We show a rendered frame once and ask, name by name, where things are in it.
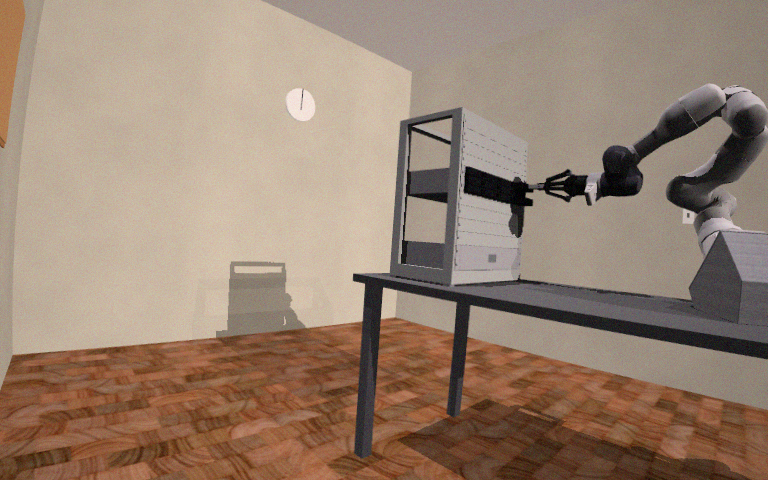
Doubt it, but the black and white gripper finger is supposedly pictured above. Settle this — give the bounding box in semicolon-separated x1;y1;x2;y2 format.
528;169;572;187
528;186;572;202

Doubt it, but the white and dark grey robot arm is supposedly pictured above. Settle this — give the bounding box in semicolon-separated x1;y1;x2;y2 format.
584;83;768;259

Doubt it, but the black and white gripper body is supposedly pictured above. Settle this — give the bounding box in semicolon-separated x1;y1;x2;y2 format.
564;174;588;197

